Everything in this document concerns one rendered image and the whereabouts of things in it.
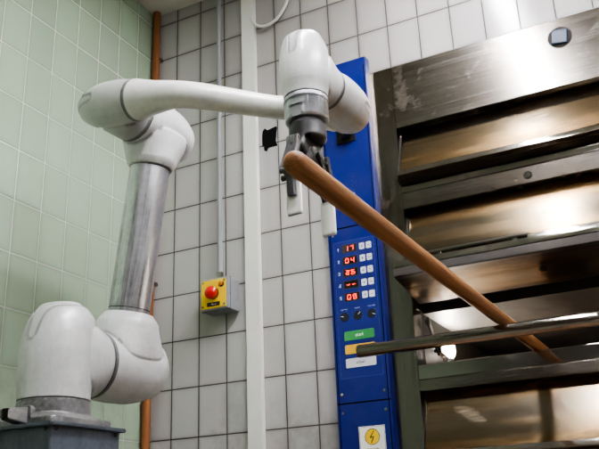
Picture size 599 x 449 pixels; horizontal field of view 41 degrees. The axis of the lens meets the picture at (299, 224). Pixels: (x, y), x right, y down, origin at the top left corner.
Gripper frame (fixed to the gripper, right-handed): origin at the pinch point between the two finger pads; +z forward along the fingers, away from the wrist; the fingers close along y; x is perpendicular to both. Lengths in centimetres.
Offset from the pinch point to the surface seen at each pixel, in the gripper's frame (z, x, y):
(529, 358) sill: 17, 19, -78
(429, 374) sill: 18, -8, -77
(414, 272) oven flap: -6, -3, -62
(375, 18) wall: -96, -13, -76
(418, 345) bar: 18.1, 3.9, -40.0
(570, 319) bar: 17, 37, -41
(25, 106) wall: -62, -97, -14
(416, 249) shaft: 15.2, 25.1, 13.7
